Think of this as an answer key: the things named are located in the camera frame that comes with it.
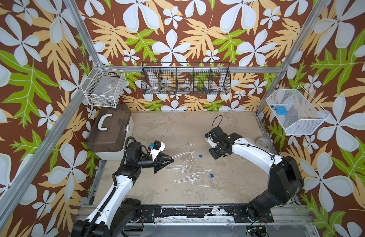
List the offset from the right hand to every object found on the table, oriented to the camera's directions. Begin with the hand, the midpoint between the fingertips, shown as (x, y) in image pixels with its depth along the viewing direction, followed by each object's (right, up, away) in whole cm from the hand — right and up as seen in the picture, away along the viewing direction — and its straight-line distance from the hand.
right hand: (213, 151), depth 88 cm
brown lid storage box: (-67, +14, +7) cm, 69 cm away
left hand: (-24, 0, -16) cm, 29 cm away
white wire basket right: (+47, +22, -12) cm, 53 cm away
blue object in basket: (+40, +25, -2) cm, 47 cm away
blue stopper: (-7, -4, +7) cm, 11 cm away
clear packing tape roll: (+39, +4, +13) cm, 42 cm away
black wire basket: (-17, +48, +9) cm, 52 cm away
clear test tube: (-24, -11, +1) cm, 26 cm away
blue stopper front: (-1, -15, -1) cm, 15 cm away
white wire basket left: (-65, +39, -2) cm, 76 cm away
